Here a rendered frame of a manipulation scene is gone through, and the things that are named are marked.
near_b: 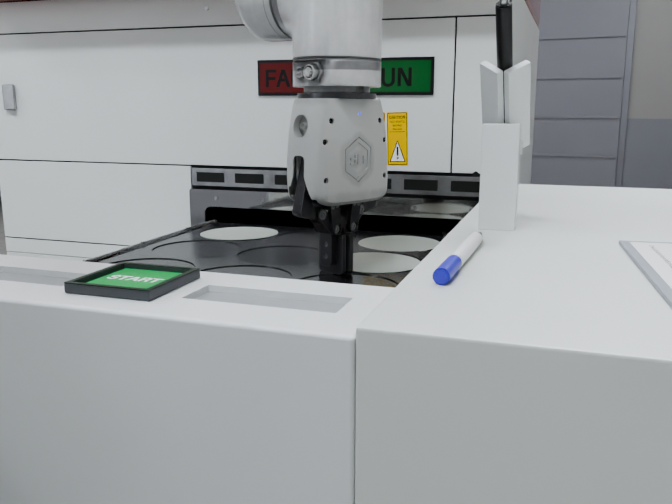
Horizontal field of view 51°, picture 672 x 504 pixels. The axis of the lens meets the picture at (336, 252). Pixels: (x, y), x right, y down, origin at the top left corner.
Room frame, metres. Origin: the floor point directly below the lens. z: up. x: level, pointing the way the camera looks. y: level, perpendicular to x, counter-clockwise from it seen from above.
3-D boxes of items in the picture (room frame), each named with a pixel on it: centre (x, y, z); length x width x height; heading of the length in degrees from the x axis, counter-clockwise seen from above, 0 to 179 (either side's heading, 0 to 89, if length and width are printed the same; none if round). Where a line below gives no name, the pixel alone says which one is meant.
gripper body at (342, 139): (0.68, 0.00, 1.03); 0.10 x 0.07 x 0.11; 136
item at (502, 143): (0.58, -0.14, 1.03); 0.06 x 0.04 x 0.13; 161
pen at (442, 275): (0.44, -0.08, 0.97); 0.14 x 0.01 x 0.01; 160
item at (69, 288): (0.40, 0.12, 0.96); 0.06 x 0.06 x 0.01; 71
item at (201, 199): (0.96, 0.01, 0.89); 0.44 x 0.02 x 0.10; 71
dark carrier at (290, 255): (0.76, 0.06, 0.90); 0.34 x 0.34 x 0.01; 71
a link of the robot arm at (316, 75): (0.68, 0.00, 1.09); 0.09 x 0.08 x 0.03; 136
